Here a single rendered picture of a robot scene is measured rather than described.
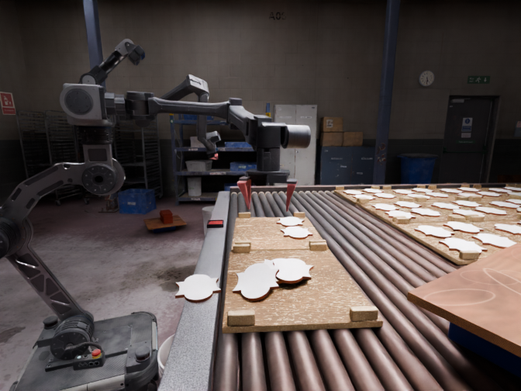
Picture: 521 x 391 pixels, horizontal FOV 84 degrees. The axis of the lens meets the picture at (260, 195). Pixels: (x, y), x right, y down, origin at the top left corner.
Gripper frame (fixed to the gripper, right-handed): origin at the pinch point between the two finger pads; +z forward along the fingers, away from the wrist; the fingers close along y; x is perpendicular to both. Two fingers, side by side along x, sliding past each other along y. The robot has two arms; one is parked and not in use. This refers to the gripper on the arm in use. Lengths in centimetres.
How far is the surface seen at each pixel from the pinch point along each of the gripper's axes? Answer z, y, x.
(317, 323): 22.1, -13.1, 13.0
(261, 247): 21.9, 6.5, -27.7
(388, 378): 24.3, -25.4, 23.0
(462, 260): 21, -59, -28
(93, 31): -179, 342, -377
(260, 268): 18.4, 2.2, -3.3
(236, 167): 41, 137, -478
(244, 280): 20.0, 5.8, 1.1
